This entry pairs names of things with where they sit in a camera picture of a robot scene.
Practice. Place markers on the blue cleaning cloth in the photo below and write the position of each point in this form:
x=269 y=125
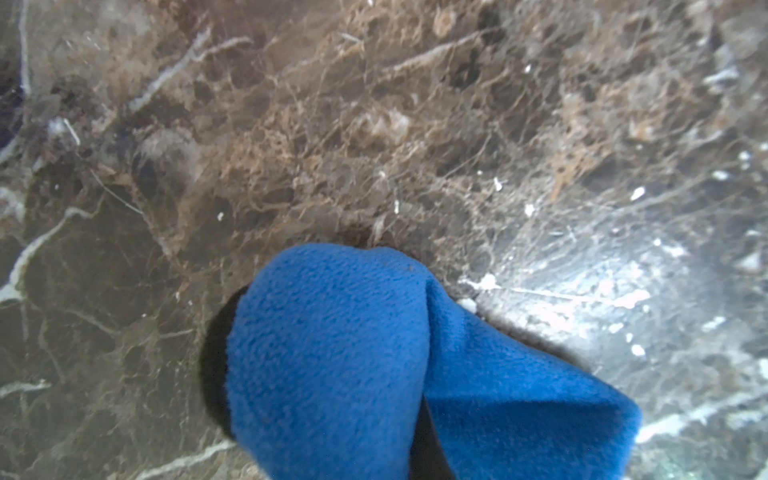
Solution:
x=344 y=363

